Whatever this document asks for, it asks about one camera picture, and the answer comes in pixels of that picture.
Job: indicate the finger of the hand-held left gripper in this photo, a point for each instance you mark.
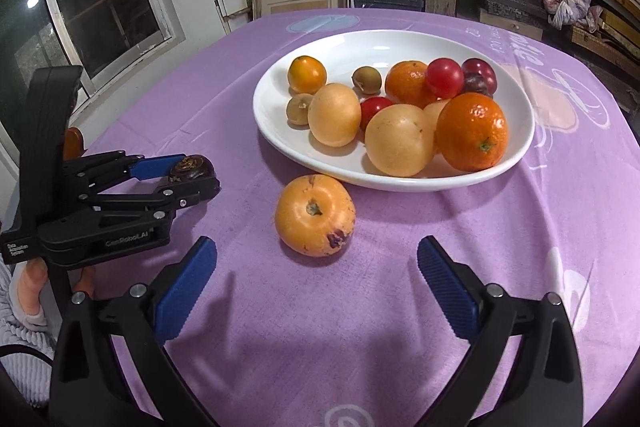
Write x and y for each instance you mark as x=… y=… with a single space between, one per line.
x=200 y=189
x=150 y=167

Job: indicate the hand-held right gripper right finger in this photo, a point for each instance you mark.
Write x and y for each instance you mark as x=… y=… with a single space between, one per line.
x=450 y=289

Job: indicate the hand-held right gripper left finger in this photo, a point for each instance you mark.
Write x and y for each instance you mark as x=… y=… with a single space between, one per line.
x=185 y=292

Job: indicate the dark brown water chestnut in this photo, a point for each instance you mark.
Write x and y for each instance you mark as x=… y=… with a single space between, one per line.
x=190 y=167

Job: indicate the yellow pepino melon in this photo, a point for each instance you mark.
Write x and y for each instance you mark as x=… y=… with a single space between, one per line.
x=310 y=227

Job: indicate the small brown longan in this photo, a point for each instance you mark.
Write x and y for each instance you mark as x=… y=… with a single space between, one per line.
x=366 y=79
x=300 y=109

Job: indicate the yellow round pear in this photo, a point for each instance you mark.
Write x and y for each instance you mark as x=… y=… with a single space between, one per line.
x=334 y=114

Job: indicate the small smooth orange tomato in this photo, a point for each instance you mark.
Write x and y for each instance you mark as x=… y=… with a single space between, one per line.
x=306 y=74

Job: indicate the large yellow pear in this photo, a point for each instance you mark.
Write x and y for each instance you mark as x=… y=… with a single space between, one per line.
x=399 y=139

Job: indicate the large mandarin orange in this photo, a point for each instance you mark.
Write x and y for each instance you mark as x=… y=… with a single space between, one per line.
x=472 y=132

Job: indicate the yellow pear with brown marks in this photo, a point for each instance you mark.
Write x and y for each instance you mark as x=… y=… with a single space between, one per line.
x=434 y=112

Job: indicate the red cherry tomato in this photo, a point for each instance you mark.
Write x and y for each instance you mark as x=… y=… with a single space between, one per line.
x=372 y=107

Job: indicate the white oval plate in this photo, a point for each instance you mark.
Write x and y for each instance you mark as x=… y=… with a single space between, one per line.
x=350 y=52

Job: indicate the small mandarin orange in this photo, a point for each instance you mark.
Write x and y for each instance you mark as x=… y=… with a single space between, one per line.
x=407 y=84

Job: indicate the dark red plum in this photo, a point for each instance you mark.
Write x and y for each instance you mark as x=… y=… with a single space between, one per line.
x=482 y=67

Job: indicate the person's left forearm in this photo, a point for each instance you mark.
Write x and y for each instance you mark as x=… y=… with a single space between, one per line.
x=20 y=347

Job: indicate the person's left hand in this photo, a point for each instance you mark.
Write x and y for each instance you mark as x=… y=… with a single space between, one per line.
x=30 y=287

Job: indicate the wooden chair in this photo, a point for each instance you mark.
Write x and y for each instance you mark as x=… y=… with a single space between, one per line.
x=74 y=144

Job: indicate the purple printed tablecloth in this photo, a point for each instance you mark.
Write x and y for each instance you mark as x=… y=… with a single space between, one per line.
x=300 y=332

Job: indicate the pink cloth bundle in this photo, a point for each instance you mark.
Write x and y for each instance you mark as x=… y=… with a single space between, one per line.
x=567 y=4

